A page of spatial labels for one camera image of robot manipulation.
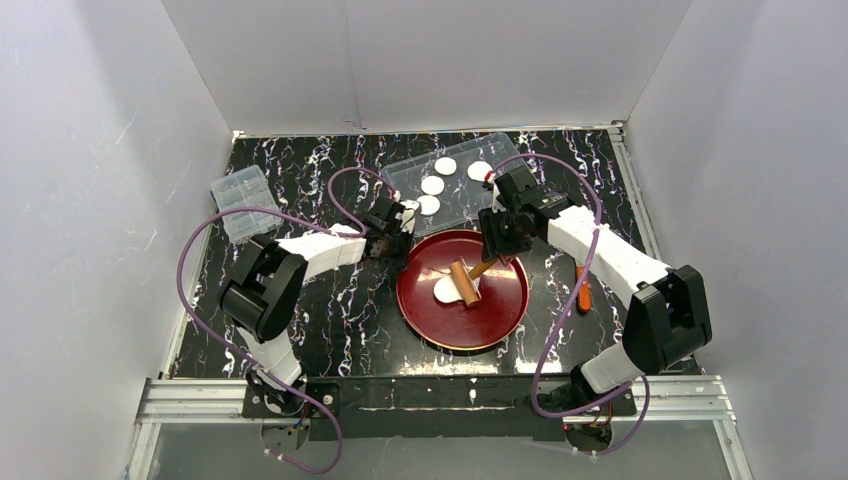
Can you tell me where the white dough ball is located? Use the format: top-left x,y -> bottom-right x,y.
433,274 -> 481,304

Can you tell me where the wooden dough roller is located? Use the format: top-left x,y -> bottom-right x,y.
449,257 -> 498,307

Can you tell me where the round red tray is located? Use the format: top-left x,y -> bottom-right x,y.
397,230 -> 529,351

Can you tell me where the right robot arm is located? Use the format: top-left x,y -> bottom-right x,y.
478,166 -> 712,400

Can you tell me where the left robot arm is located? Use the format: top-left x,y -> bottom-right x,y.
218,197 -> 421,386

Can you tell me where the flat white dumpling wrapper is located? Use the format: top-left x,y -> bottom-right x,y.
433,157 -> 457,176
420,175 -> 445,196
466,161 -> 492,182
416,195 -> 441,217

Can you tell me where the clear plastic tray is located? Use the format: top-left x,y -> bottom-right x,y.
382,132 -> 523,238

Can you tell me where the clear compartment screw box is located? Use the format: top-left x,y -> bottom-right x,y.
211,165 -> 282,244

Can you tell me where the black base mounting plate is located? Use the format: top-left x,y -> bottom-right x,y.
241,374 -> 647,444

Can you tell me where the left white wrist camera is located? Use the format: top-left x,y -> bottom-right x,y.
400,199 -> 421,235

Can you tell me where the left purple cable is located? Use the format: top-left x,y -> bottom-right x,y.
176,166 -> 405,477

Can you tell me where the purple cable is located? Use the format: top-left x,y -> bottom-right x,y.
176,166 -> 405,477
486,152 -> 651,458

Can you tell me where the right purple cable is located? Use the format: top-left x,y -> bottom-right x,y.
486,152 -> 651,458

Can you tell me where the aluminium frame rail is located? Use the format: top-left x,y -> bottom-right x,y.
136,379 -> 247,424

